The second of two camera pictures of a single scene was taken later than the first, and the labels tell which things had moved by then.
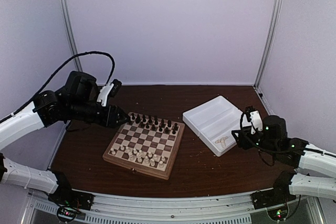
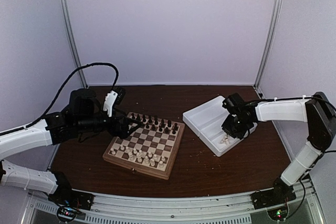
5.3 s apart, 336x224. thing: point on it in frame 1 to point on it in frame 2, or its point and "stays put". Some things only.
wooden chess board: (147, 144) stays put
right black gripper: (244, 135) to (226, 128)
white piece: (131, 158) stays put
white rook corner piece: (113, 152) stays put
